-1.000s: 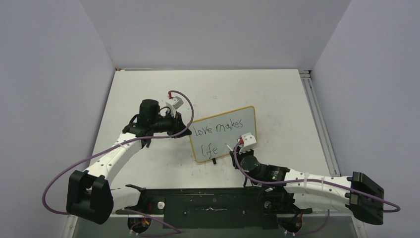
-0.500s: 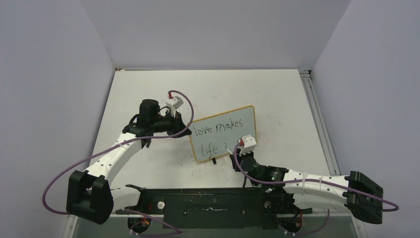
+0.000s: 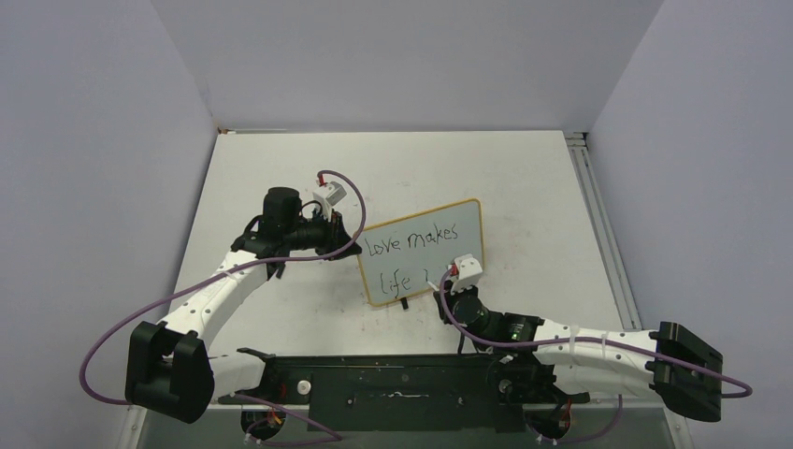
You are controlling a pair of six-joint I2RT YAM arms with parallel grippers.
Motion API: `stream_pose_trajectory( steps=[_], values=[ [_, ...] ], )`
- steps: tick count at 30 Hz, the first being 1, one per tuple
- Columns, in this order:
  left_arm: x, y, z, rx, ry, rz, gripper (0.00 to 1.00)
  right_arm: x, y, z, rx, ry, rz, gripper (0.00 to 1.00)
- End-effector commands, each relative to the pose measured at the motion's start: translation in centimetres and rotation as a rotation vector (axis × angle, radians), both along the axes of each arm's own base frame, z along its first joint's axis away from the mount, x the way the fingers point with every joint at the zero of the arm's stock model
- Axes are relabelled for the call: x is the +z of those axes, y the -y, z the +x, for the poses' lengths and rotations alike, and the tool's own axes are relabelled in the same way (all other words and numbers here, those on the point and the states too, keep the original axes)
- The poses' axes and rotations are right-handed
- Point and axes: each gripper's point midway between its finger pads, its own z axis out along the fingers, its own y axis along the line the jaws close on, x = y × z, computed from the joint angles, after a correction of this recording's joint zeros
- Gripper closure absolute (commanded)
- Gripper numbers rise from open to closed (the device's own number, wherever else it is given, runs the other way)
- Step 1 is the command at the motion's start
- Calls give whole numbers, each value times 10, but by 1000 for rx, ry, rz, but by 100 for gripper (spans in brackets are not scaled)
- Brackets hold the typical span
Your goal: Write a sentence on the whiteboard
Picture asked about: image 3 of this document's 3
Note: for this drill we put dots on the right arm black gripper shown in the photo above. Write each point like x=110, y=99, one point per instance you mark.
x=447, y=285

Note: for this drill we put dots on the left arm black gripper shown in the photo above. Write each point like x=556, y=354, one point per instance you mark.
x=335, y=237

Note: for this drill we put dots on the yellow framed small whiteboard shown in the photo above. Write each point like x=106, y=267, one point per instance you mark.
x=405, y=256

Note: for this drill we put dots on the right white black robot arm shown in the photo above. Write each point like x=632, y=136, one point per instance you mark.
x=669, y=363

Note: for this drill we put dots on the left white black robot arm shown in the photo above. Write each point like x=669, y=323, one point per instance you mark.
x=169, y=369

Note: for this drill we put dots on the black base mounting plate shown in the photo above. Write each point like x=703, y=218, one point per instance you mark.
x=415, y=392

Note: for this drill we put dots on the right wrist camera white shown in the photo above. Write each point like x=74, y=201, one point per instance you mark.
x=466, y=272

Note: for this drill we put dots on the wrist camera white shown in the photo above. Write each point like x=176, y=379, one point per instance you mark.
x=328, y=195
x=466, y=272

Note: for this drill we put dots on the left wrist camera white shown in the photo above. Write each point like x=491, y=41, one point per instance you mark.
x=328, y=195

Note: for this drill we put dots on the aluminium rail right side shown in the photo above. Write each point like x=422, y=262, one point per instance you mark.
x=601, y=223

